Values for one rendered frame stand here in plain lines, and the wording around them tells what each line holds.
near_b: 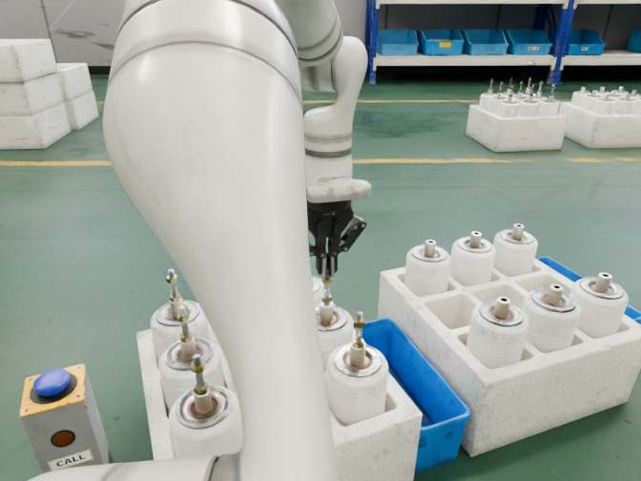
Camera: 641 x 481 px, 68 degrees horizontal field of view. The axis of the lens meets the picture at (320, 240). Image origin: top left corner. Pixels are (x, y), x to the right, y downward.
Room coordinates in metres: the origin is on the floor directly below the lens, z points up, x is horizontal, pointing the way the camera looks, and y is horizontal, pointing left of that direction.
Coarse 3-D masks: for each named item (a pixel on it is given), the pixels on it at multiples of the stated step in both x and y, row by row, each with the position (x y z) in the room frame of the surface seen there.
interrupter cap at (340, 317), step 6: (318, 306) 0.71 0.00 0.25; (336, 306) 0.71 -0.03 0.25; (318, 312) 0.69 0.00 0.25; (336, 312) 0.69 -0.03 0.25; (342, 312) 0.69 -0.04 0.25; (318, 318) 0.68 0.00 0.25; (336, 318) 0.68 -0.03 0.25; (342, 318) 0.67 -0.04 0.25; (318, 324) 0.65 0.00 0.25; (324, 324) 0.66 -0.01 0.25; (330, 324) 0.66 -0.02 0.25; (336, 324) 0.65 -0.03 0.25; (342, 324) 0.65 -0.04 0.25; (324, 330) 0.64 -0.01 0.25; (330, 330) 0.64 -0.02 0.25
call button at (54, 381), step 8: (56, 368) 0.46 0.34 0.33; (40, 376) 0.45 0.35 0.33; (48, 376) 0.45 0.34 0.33; (56, 376) 0.45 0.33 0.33; (64, 376) 0.45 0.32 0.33; (40, 384) 0.44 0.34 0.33; (48, 384) 0.44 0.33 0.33; (56, 384) 0.44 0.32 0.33; (64, 384) 0.44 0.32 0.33; (40, 392) 0.43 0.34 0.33; (48, 392) 0.43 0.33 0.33; (56, 392) 0.43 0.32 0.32
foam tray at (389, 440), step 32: (160, 384) 0.59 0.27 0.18; (224, 384) 0.61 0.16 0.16; (160, 416) 0.52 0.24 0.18; (384, 416) 0.52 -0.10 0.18; (416, 416) 0.52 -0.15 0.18; (160, 448) 0.47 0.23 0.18; (352, 448) 0.48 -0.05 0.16; (384, 448) 0.50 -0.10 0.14; (416, 448) 0.53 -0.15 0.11; (352, 480) 0.48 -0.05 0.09; (384, 480) 0.51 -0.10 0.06
